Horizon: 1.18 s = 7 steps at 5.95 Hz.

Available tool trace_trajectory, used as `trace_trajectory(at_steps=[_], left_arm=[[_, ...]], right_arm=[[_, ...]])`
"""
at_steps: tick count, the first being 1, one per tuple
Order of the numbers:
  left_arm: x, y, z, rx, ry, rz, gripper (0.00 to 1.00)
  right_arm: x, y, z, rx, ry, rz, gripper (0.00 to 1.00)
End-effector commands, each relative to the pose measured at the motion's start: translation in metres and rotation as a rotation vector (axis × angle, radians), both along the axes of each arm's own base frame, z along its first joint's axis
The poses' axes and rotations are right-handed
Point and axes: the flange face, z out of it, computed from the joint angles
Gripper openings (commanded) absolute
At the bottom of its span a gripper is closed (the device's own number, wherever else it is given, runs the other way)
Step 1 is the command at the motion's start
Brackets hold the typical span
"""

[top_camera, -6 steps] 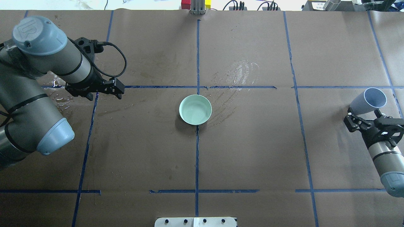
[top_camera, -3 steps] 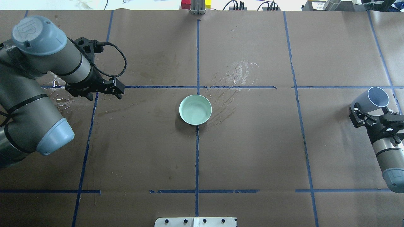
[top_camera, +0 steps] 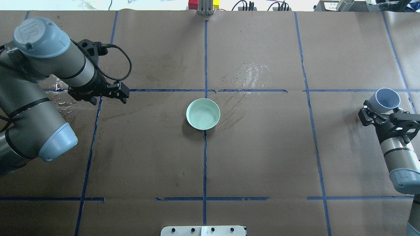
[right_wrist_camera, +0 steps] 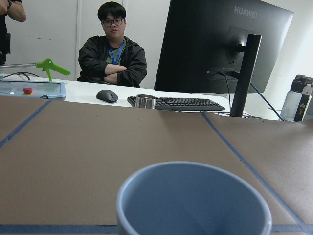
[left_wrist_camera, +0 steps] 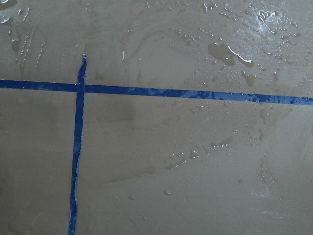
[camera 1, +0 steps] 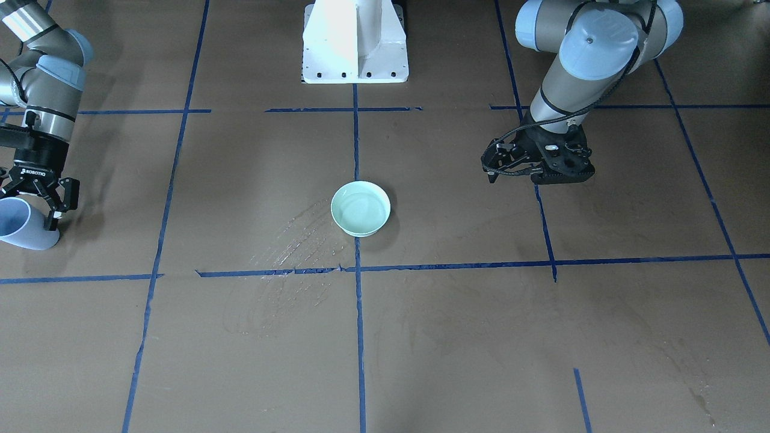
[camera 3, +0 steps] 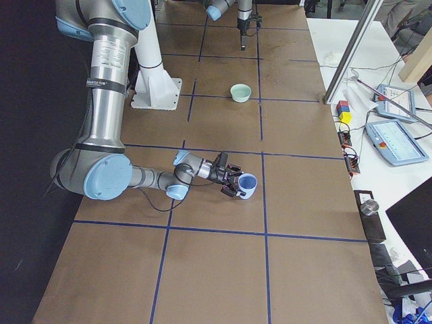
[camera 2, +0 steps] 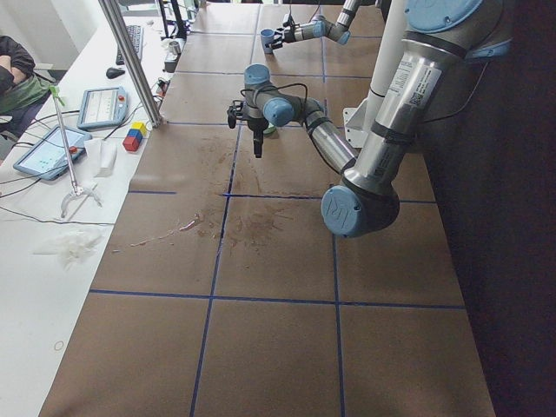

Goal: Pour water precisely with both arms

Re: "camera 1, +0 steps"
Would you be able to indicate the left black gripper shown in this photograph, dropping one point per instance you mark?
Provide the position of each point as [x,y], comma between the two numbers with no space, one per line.
[527,146]

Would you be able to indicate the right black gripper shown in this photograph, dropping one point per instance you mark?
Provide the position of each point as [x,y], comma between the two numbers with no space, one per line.
[34,171]

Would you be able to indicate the light blue cup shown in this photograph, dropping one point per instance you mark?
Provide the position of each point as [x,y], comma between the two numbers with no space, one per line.
[23,226]

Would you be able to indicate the mint green bowl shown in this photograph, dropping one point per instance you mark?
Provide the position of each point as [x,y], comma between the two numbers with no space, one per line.
[360,208]

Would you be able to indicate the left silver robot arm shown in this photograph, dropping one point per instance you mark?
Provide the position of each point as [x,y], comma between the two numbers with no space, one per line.
[596,45]

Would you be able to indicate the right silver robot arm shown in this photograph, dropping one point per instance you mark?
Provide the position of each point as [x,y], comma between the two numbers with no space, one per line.
[47,81]

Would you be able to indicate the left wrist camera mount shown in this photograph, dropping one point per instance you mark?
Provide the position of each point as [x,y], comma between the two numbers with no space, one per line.
[565,158]

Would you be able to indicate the white pedestal column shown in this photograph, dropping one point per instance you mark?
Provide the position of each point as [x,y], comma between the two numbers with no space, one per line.
[355,42]

